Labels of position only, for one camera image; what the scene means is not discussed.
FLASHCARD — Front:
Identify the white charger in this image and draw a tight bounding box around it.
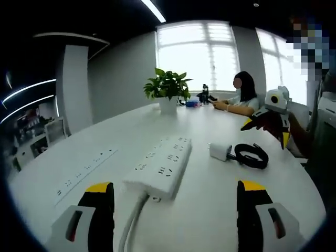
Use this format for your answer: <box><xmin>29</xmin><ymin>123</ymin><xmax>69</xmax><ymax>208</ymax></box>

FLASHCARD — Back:
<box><xmin>207</xmin><ymin>142</ymin><xmax>233</xmax><ymax>162</ymax></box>

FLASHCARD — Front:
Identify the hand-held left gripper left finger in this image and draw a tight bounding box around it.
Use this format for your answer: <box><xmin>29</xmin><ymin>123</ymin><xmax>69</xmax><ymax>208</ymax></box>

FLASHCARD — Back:
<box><xmin>46</xmin><ymin>182</ymin><xmax>116</xmax><ymax>252</ymax></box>

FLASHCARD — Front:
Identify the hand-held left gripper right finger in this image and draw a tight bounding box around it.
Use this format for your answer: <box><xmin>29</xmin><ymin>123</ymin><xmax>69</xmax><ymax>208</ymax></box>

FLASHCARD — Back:
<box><xmin>236</xmin><ymin>180</ymin><xmax>307</xmax><ymax>252</ymax></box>

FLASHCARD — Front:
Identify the potted green plant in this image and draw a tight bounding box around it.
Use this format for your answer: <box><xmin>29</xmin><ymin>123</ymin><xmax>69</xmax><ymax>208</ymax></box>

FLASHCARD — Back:
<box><xmin>143</xmin><ymin>67</ymin><xmax>194</xmax><ymax>116</ymax></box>

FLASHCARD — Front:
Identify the built-in desk socket strip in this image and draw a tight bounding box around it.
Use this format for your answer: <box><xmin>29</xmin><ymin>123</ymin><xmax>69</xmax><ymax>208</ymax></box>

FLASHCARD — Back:
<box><xmin>54</xmin><ymin>148</ymin><xmax>119</xmax><ymax>208</ymax></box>

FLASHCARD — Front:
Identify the bright window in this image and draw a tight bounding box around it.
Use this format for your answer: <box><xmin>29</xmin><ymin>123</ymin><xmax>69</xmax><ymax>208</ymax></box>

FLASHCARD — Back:
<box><xmin>156</xmin><ymin>22</ymin><xmax>241</xmax><ymax>92</ymax></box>
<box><xmin>256</xmin><ymin>28</ymin><xmax>308</xmax><ymax>106</ymax></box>

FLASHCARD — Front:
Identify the ceiling light strip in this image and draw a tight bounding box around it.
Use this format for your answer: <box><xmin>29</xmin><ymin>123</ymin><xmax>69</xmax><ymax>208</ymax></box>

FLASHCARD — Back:
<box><xmin>2</xmin><ymin>78</ymin><xmax>57</xmax><ymax>104</ymax></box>
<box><xmin>0</xmin><ymin>94</ymin><xmax>56</xmax><ymax>124</ymax></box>
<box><xmin>140</xmin><ymin>0</ymin><xmax>167</xmax><ymax>23</ymax></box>

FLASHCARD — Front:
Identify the white desk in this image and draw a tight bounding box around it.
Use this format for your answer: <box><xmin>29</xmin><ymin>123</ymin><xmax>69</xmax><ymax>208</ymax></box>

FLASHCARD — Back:
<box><xmin>7</xmin><ymin>102</ymin><xmax>328</xmax><ymax>252</ymax></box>

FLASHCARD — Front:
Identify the white power strip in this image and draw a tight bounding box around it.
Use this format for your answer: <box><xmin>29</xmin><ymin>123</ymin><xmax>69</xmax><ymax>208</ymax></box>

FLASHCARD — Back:
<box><xmin>122</xmin><ymin>136</ymin><xmax>193</xmax><ymax>202</ymax></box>

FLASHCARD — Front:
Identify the black charger cable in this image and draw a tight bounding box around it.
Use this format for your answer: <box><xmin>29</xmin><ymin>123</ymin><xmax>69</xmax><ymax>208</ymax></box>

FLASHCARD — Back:
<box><xmin>227</xmin><ymin>143</ymin><xmax>270</xmax><ymax>170</ymax></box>

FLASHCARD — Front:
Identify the white power strip cable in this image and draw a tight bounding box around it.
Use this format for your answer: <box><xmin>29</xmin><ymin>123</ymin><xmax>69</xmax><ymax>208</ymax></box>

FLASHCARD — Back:
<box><xmin>118</xmin><ymin>193</ymin><xmax>150</xmax><ymax>252</ymax></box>

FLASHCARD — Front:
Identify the black water bottle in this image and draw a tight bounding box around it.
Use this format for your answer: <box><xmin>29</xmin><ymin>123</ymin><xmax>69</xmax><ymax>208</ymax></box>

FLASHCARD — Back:
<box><xmin>202</xmin><ymin>83</ymin><xmax>211</xmax><ymax>104</ymax></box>

